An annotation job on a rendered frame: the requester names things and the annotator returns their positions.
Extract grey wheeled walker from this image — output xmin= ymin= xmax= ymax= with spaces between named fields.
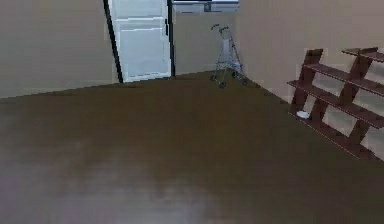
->
xmin=209 ymin=23 xmax=249 ymax=90

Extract white room door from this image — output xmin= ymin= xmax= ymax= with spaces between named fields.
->
xmin=103 ymin=0 xmax=177 ymax=84

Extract dark framed window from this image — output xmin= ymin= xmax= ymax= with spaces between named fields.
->
xmin=171 ymin=0 xmax=240 ymax=14

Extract dark brown wooden shelf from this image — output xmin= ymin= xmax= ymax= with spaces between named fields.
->
xmin=287 ymin=46 xmax=384 ymax=163

